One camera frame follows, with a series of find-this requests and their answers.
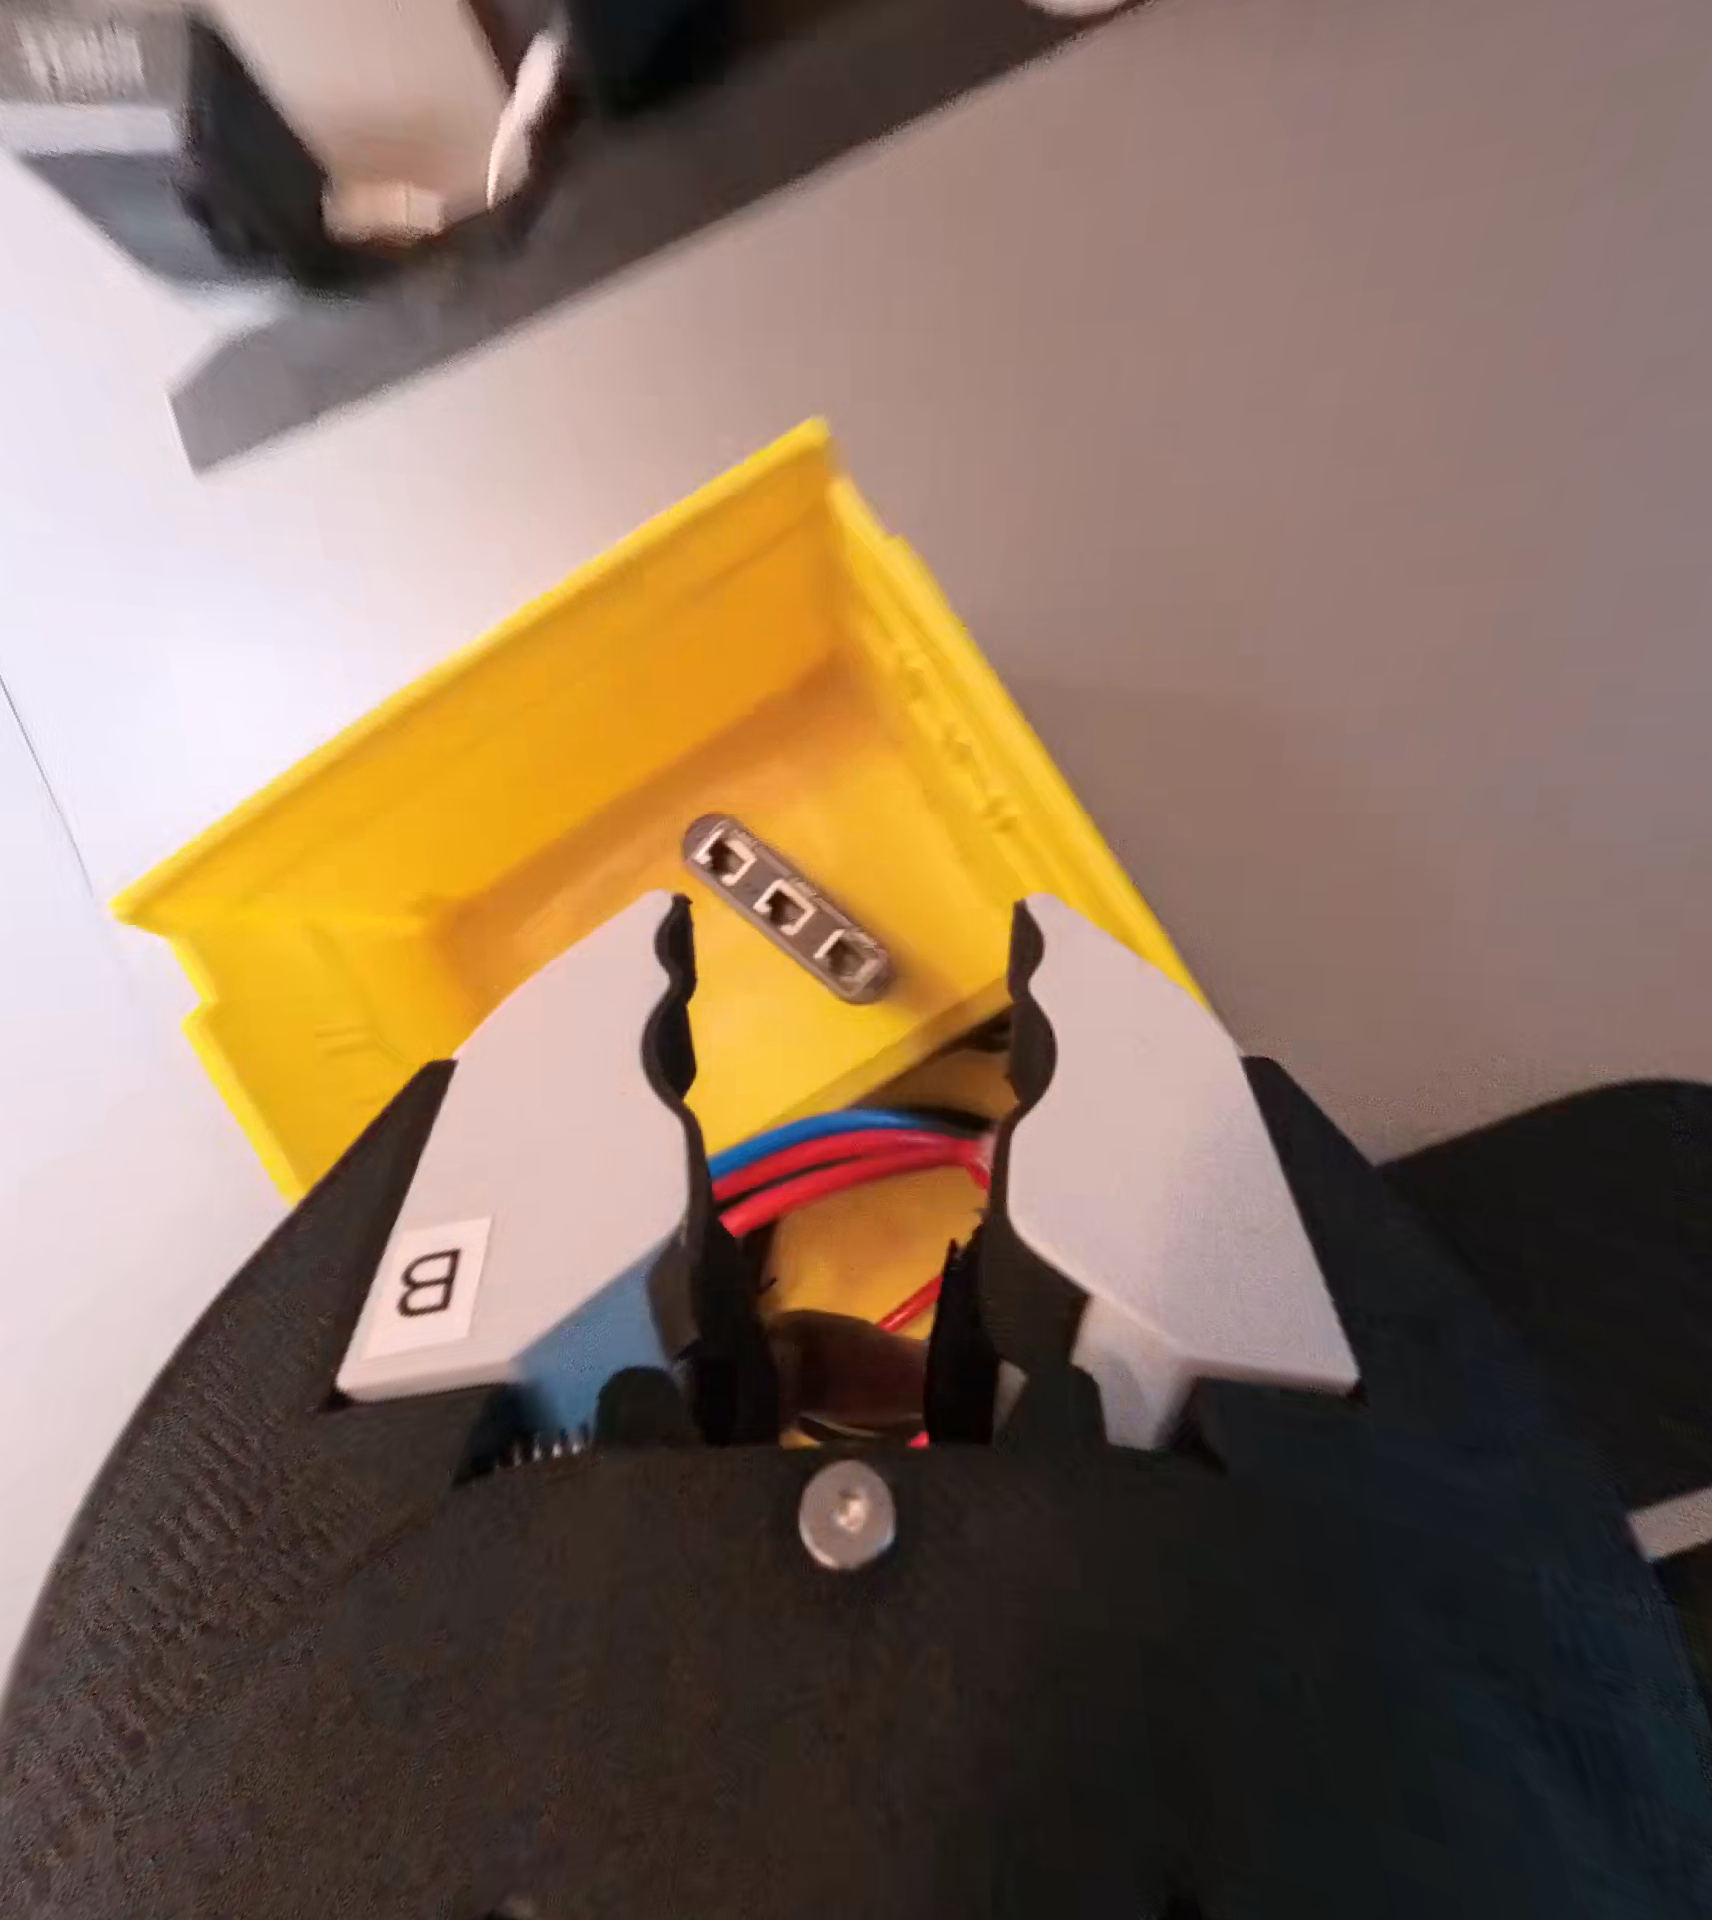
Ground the person's left hand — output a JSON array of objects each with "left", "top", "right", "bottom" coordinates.
[{"left": 771, "top": 1308, "right": 937, "bottom": 1450}]

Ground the blue ethernet cable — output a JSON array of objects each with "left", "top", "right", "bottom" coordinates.
[{"left": 703, "top": 1103, "right": 983, "bottom": 1188}]

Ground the yellow plastic bin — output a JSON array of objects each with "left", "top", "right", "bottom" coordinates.
[{"left": 109, "top": 416, "right": 1207, "bottom": 1452}]

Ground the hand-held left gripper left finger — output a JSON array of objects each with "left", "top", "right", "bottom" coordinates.
[{"left": 330, "top": 891, "right": 719, "bottom": 1408}]

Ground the black ethernet hub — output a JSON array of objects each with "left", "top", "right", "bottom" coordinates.
[{"left": 679, "top": 811, "right": 896, "bottom": 1003}]

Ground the red ethernet cable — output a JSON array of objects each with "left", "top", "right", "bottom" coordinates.
[{"left": 707, "top": 1123, "right": 1005, "bottom": 1340}]

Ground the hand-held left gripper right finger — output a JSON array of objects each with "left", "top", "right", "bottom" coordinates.
[{"left": 972, "top": 893, "right": 1364, "bottom": 1421}]

